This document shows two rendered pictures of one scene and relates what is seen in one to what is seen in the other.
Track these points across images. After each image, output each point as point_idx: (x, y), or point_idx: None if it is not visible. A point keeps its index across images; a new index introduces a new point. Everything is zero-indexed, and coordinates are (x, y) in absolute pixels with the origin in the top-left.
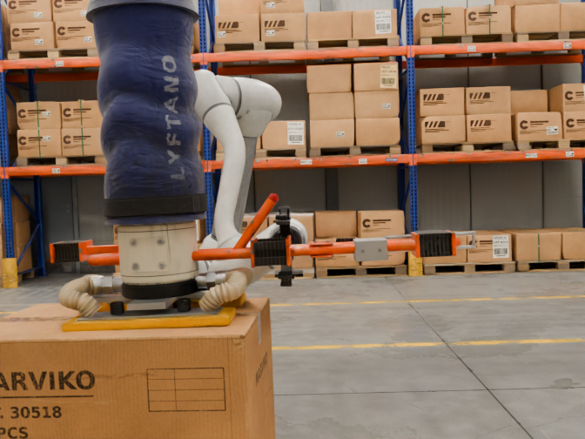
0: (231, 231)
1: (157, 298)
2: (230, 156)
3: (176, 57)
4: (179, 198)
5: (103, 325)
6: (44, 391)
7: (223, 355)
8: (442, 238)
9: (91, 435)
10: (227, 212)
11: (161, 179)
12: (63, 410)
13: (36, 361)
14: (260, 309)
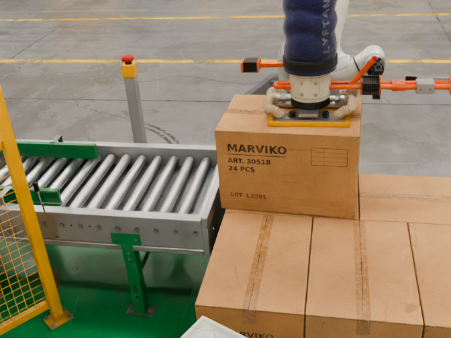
0: (339, 52)
1: (311, 109)
2: (340, 3)
3: None
4: (327, 62)
5: (287, 124)
6: (262, 153)
7: (347, 144)
8: None
9: (284, 172)
10: (337, 39)
11: (318, 54)
12: (271, 161)
13: (259, 141)
14: (360, 111)
